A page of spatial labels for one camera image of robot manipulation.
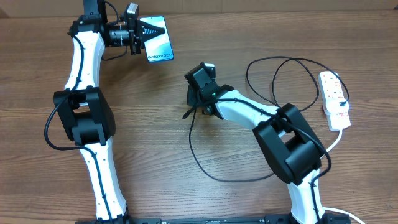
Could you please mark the white charger plug adapter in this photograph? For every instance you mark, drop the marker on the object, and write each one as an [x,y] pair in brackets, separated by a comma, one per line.
[335,106]

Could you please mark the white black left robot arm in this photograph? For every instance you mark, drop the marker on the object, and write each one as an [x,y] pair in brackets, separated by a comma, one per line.
[85,114]

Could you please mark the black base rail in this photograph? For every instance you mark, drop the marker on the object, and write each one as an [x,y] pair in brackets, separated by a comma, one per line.
[217,220]

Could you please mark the Samsung Galaxy S24 smartphone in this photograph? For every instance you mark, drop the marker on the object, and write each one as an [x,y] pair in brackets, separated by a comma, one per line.
[160,48]

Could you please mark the white power strip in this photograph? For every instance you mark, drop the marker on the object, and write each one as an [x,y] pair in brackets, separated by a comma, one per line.
[331,88]

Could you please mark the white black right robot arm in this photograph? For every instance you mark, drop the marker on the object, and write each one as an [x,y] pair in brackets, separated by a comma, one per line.
[288,143]

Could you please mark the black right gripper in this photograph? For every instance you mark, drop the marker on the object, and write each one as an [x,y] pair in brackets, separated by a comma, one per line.
[193,101]

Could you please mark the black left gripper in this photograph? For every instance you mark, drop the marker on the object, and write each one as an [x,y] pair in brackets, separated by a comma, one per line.
[140,32]

